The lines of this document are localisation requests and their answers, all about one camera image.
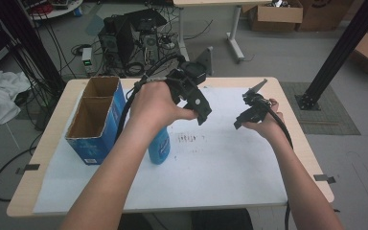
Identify white paper mat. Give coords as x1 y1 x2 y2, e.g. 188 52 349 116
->
33 85 289 215

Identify black tape strip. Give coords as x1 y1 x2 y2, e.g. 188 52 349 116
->
312 173 337 185
14 163 41 175

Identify black computer tower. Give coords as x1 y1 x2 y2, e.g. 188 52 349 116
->
97 7 169 77

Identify person's dark trousers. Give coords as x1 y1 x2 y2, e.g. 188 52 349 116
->
190 208 255 230

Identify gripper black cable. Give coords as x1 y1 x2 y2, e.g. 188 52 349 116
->
262 98 295 230
114 53 187 142

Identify person's left hand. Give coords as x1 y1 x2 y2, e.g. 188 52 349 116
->
128 80 199 137

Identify person's right hand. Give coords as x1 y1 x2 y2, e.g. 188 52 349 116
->
241 98 289 146

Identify grey floor mat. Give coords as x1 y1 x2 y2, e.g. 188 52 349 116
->
279 80 362 136

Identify blue cardboard box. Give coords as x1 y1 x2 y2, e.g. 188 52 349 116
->
64 75 127 166

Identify small white power box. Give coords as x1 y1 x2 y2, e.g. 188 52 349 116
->
80 46 96 75

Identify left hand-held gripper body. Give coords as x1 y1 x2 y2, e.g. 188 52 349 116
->
164 46 215 109

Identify white cloth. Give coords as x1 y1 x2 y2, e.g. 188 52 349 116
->
0 69 33 128

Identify light wooden table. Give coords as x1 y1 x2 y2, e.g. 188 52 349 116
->
6 76 335 219

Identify black cable bundle stand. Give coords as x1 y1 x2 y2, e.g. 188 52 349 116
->
0 0 67 97

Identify blue plastic bottle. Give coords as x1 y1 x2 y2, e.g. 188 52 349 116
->
148 126 172 166

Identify black metal post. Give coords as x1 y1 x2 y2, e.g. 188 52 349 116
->
294 0 368 111

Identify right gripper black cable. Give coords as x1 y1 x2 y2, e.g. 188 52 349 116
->
262 98 295 230

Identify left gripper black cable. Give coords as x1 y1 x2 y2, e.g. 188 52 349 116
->
114 53 187 142

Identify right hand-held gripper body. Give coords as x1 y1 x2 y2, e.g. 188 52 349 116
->
241 78 273 125

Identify white desk leg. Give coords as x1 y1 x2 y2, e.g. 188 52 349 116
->
176 0 247 63

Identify round white table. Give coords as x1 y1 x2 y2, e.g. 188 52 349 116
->
28 0 84 21

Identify black floor cable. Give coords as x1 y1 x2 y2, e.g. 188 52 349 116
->
0 133 44 203

